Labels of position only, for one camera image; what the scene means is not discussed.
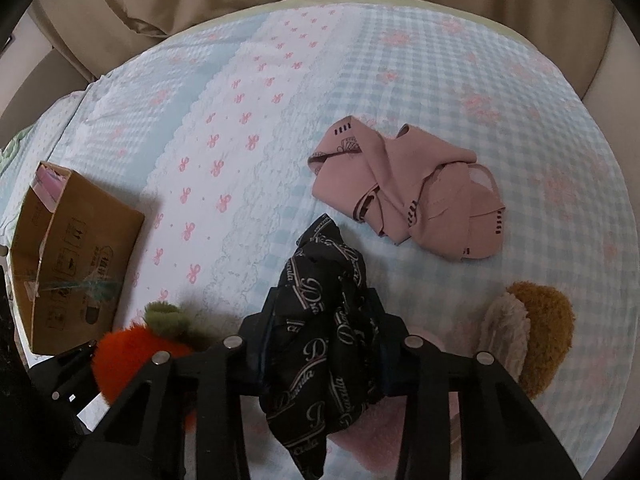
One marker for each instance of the checkered bed sheet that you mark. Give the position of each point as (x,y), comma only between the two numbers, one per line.
(350,110)

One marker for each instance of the orange plush carrot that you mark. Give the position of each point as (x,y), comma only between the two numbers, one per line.
(135,360)

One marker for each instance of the cardboard box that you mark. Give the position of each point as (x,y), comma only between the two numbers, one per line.
(75,260)

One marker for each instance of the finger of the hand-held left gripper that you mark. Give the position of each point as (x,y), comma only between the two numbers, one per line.
(70,365)

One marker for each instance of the pink item in box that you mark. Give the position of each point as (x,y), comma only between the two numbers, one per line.
(50,185)

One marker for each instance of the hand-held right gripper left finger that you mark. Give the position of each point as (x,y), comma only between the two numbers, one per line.
(263,345)

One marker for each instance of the brown and white plush toy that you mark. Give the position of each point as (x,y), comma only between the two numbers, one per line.
(535,340)

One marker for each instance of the black printed scarf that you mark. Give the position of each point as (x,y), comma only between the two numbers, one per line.
(320,350)

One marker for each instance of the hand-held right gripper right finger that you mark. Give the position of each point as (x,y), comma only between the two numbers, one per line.
(387,360)

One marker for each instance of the pink printed scarf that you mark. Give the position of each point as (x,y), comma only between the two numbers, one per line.
(400,195)

